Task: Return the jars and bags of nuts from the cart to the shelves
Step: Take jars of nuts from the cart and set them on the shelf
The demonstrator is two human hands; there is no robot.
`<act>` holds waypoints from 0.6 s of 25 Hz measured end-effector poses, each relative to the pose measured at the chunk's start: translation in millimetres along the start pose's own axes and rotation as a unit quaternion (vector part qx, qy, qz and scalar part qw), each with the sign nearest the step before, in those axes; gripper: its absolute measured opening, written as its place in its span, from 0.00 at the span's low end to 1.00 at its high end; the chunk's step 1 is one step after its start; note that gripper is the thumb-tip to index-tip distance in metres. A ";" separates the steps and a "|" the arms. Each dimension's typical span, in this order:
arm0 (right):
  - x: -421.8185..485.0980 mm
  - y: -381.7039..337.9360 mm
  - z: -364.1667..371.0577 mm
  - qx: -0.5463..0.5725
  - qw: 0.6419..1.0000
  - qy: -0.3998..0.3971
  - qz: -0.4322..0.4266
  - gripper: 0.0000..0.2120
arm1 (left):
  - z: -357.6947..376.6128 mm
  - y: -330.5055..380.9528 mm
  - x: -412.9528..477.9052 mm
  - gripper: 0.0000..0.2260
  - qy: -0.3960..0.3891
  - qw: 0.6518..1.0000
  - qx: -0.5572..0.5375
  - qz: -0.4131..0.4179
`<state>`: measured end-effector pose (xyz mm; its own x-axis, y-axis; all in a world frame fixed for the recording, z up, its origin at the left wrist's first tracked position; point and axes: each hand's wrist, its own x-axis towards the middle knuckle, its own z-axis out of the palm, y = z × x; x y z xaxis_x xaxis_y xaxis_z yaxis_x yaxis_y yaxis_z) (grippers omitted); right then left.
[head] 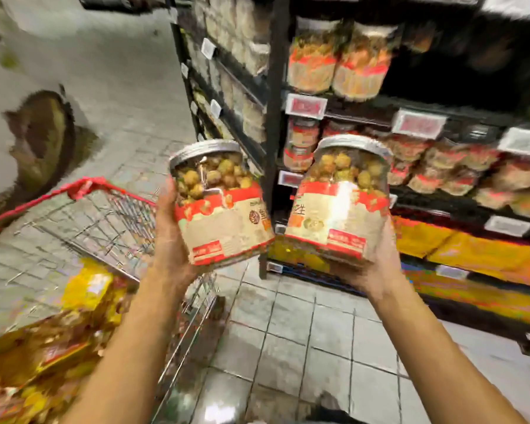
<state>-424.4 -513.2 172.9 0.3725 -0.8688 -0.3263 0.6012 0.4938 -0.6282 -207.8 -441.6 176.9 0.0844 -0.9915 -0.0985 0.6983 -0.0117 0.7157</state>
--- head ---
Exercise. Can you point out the person's right forearm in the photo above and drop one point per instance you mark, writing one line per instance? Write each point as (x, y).
(450, 366)

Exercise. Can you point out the small white price tag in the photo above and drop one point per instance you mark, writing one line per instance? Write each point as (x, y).
(275, 267)
(509, 226)
(452, 273)
(291, 179)

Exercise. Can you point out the person's left forearm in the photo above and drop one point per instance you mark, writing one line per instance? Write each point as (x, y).
(132, 366)

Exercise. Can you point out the white printed display stand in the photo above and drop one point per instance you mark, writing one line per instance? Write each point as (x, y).
(26, 128)

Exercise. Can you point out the black metal store shelf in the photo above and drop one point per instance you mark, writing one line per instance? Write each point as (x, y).
(442, 57)

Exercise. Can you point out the almond jar orange label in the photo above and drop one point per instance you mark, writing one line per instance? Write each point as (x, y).
(517, 176)

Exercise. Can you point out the flat yellow box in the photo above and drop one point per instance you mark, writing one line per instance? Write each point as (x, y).
(296, 256)

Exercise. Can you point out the person's right hand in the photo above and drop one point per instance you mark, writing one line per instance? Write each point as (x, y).
(380, 274)

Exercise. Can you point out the colourful stocked shelving unit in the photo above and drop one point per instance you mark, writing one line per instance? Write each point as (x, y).
(238, 66)

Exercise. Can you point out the row of small cashew jars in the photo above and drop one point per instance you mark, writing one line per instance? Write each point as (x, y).
(442, 159)

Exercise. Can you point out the long orange yellow box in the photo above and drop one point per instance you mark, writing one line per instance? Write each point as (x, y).
(477, 251)

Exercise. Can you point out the person's left hand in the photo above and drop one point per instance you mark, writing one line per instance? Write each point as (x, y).
(172, 260)

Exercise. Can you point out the pile of snacks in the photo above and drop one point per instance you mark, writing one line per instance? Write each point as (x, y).
(35, 366)

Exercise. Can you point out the yellow nut bag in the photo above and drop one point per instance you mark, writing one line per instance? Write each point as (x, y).
(88, 287)

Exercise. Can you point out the large white price tag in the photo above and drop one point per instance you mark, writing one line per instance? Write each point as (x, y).
(525, 142)
(517, 4)
(419, 124)
(306, 106)

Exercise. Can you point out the person's dark trousers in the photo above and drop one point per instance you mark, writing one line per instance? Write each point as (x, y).
(336, 410)

